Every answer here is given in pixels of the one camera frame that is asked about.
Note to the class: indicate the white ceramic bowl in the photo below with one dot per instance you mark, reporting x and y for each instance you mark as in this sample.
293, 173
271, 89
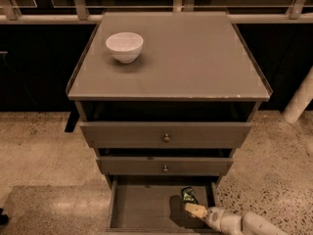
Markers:
125, 47

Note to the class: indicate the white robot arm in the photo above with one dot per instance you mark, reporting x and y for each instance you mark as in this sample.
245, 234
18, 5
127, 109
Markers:
254, 224

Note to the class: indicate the top grey drawer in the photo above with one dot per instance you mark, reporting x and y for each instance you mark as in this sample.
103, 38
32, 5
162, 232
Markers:
165, 135

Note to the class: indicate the grey drawer cabinet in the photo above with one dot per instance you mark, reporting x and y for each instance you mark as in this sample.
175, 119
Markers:
192, 68

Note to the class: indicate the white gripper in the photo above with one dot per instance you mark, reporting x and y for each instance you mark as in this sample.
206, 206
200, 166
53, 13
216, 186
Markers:
213, 216

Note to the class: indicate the white pillar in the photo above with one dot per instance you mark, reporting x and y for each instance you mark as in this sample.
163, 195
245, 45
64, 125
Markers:
300, 100

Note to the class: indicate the bottom grey open drawer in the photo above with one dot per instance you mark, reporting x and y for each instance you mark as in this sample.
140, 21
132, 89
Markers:
152, 205

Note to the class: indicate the metal window railing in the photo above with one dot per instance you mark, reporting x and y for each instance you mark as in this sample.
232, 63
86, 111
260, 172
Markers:
89, 11

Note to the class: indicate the middle grey drawer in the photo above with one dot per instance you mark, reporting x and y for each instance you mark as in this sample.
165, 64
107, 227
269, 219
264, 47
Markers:
164, 166

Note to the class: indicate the green drink can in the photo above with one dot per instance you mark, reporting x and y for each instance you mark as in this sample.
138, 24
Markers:
188, 195

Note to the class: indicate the black object at floor edge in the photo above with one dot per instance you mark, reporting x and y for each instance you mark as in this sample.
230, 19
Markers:
4, 219

